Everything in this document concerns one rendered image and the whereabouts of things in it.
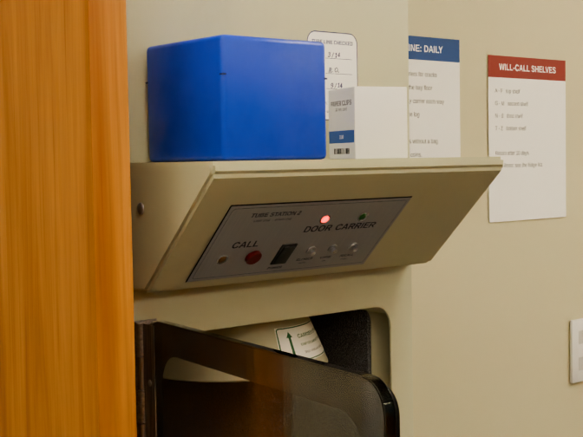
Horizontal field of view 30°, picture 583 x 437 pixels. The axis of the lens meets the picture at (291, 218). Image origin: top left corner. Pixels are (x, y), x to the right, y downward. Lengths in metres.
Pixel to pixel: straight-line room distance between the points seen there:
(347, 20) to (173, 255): 0.31
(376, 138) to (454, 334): 0.90
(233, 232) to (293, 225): 0.06
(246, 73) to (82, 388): 0.25
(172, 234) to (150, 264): 0.04
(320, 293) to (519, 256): 0.94
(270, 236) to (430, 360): 0.92
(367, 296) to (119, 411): 0.34
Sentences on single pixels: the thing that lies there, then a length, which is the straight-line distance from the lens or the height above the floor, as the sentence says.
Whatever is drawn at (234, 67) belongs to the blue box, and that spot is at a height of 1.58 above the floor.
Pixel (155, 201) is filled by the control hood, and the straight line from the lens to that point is 0.82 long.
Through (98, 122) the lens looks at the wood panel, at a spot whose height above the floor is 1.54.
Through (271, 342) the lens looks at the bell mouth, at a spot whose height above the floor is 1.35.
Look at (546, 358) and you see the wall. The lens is 1.97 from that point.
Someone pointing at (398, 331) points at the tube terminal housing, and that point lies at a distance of 1.06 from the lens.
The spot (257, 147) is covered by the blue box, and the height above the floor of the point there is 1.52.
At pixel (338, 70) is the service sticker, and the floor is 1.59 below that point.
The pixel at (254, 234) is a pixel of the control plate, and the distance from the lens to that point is 0.84.
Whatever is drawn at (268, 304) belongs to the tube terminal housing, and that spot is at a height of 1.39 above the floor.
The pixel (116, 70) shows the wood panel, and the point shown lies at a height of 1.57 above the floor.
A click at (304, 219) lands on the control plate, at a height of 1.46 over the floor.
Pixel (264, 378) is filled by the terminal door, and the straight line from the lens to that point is 0.70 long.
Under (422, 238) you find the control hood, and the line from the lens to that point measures 0.99.
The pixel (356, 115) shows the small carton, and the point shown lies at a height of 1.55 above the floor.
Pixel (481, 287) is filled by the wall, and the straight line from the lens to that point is 1.82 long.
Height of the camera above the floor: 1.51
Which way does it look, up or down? 3 degrees down
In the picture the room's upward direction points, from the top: 1 degrees counter-clockwise
